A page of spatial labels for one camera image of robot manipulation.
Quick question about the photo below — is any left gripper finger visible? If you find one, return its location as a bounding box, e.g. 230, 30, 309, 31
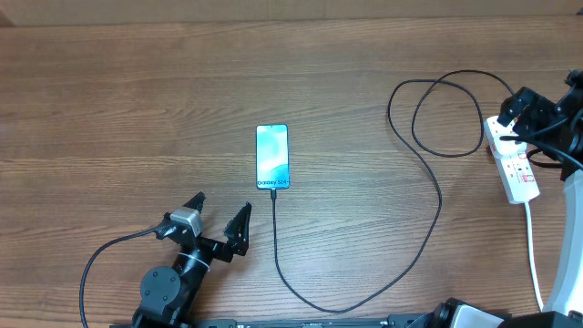
182, 191, 206, 213
223, 202, 251, 256

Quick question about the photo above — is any blue Galaxy smartphone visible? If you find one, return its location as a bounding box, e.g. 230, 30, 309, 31
256, 124, 291, 190

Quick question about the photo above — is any black USB charging cable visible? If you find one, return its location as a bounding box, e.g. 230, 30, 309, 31
270, 69, 518, 314

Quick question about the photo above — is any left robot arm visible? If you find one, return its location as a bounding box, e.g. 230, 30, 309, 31
131, 192, 252, 327

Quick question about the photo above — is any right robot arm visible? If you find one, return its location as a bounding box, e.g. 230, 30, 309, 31
427, 70, 582, 327

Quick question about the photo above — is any white USB charger plug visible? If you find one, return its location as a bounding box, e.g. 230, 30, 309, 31
491, 135, 527, 159

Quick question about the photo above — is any white power strip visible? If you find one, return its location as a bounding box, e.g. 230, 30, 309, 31
484, 116, 540, 204

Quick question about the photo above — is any white power strip cord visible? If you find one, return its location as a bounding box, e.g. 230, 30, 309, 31
524, 201, 546, 313

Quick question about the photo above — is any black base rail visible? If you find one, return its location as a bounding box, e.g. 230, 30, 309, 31
108, 312, 516, 328

